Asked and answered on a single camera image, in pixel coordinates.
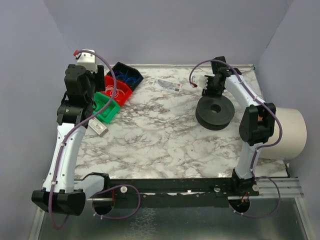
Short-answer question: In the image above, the blue cable bundle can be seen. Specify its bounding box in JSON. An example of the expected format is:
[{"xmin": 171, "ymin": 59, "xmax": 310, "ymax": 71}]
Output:
[{"xmin": 111, "ymin": 69, "xmax": 141, "ymax": 85}]

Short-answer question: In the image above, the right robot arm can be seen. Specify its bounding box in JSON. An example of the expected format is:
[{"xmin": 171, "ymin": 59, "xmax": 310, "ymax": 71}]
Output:
[{"xmin": 194, "ymin": 56, "xmax": 276, "ymax": 192}]

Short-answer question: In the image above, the black cable spool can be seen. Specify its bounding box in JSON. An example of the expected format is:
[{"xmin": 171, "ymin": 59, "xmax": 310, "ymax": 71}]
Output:
[{"xmin": 195, "ymin": 96, "xmax": 235, "ymax": 131}]

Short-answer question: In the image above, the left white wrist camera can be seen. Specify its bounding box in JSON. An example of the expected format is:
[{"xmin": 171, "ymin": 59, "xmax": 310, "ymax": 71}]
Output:
[{"xmin": 75, "ymin": 52, "xmax": 98, "ymax": 73}]

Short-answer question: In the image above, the red storage bin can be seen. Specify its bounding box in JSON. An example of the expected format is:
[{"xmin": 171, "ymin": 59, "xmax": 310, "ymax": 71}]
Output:
[{"xmin": 101, "ymin": 75, "xmax": 133, "ymax": 107}]

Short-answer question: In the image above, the white cylindrical container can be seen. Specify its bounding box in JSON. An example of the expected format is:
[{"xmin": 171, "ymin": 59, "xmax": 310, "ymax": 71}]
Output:
[{"xmin": 259, "ymin": 107, "xmax": 307, "ymax": 161}]

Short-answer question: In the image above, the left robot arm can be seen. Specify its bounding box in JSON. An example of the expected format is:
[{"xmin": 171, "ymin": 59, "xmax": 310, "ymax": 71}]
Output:
[{"xmin": 31, "ymin": 64, "xmax": 110, "ymax": 216}]

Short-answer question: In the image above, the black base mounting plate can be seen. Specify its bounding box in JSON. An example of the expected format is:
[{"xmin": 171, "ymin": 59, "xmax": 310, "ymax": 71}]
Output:
[{"xmin": 90, "ymin": 174, "xmax": 259, "ymax": 209}]

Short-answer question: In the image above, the flat printed packet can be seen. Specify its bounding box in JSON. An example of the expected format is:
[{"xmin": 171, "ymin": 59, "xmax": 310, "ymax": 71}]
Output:
[{"xmin": 151, "ymin": 78, "xmax": 182, "ymax": 94}]

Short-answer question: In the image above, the white cable bundle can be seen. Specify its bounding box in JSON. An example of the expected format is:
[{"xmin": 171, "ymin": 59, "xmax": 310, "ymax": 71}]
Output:
[{"xmin": 104, "ymin": 84, "xmax": 126, "ymax": 99}]

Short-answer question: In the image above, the green cable bundle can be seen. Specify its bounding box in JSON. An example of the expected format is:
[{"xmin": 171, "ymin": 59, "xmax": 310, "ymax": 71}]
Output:
[{"xmin": 96, "ymin": 101, "xmax": 113, "ymax": 117}]

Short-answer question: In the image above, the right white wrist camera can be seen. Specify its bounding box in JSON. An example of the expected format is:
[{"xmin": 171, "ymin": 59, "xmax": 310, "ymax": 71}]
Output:
[{"xmin": 192, "ymin": 75, "xmax": 209, "ymax": 90}]

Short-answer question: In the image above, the black storage bin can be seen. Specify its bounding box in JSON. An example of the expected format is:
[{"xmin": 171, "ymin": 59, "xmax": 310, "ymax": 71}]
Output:
[{"xmin": 112, "ymin": 62, "xmax": 144, "ymax": 91}]

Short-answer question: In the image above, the aluminium table edge rail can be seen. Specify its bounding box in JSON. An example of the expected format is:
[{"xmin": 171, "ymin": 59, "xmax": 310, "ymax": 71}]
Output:
[{"xmin": 102, "ymin": 63, "xmax": 256, "ymax": 70}]

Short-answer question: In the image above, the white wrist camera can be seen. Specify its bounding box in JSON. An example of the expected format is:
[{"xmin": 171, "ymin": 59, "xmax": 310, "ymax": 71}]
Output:
[
  {"xmin": 75, "ymin": 52, "xmax": 98, "ymax": 73},
  {"xmin": 192, "ymin": 75, "xmax": 209, "ymax": 90}
]

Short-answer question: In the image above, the green storage bin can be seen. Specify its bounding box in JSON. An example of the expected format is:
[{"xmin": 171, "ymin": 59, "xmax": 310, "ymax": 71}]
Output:
[{"xmin": 93, "ymin": 92, "xmax": 121, "ymax": 124}]

